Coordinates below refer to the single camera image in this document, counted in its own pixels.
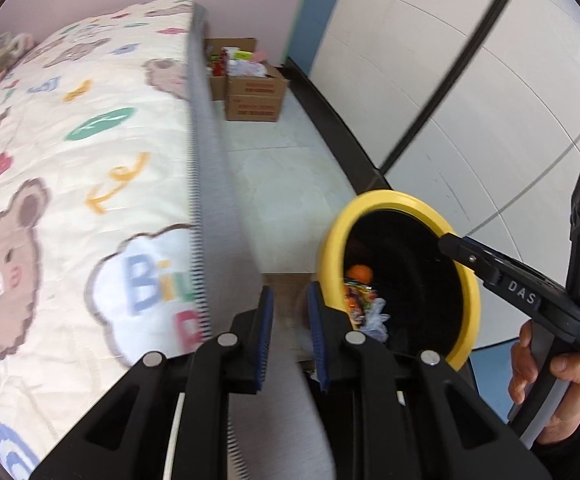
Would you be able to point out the printed cardboard box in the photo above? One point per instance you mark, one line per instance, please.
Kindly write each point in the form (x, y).
(255, 105)

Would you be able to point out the pile of assorted packets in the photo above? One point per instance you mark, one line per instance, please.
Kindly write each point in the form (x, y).
(240, 65)

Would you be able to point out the person's right hand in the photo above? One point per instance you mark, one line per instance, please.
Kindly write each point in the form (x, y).
(577, 390)

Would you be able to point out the black bin with yellow rim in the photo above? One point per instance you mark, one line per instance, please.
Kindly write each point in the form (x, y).
(335, 240)

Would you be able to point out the colourful snack packet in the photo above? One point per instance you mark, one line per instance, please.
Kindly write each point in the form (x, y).
(357, 305)

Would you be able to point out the grey mattress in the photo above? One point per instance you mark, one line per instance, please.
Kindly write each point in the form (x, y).
(230, 200)

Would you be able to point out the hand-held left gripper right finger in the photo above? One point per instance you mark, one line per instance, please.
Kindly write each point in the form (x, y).
(315, 335)

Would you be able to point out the bear print quilt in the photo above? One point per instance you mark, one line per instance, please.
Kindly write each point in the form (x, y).
(70, 210)

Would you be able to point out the orange plastic bag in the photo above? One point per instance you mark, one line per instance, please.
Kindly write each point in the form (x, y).
(360, 274)

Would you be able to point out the white wardrobe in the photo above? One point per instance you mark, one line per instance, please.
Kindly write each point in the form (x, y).
(420, 35)

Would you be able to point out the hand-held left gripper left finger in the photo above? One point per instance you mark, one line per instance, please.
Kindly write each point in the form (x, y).
(266, 340)

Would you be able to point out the beige plush toy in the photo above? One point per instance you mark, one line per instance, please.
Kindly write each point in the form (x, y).
(5, 47)

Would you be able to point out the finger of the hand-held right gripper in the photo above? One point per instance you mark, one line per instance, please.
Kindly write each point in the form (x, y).
(470, 255)

